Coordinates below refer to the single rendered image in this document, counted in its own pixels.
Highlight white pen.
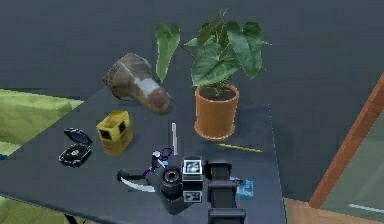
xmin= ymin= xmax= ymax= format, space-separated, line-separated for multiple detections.
xmin=170 ymin=122 xmax=179 ymax=156

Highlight black open round case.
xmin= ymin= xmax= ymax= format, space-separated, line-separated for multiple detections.
xmin=58 ymin=127 xmax=93 ymax=168

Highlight brown wooden framed panel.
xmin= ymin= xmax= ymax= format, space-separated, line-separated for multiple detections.
xmin=308 ymin=71 xmax=384 ymax=215

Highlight dark grey table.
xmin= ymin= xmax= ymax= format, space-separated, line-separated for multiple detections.
xmin=0 ymin=87 xmax=288 ymax=224

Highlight yellow pencil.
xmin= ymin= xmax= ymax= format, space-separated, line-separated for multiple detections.
xmin=217 ymin=142 xmax=264 ymax=154

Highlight green plant in orange pot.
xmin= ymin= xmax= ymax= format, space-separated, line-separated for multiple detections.
xmin=154 ymin=8 xmax=272 ymax=141

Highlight green bed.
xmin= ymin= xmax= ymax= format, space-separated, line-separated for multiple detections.
xmin=0 ymin=87 xmax=85 ymax=158

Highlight purple key ring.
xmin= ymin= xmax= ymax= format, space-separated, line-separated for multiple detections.
xmin=144 ymin=147 xmax=175 ymax=177

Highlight yellow box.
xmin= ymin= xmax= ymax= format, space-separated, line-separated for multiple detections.
xmin=95 ymin=110 xmax=134 ymax=157

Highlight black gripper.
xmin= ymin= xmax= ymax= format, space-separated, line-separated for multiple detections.
xmin=116 ymin=165 xmax=188 ymax=215

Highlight blue card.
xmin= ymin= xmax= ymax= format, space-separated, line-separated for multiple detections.
xmin=232 ymin=177 xmax=255 ymax=201

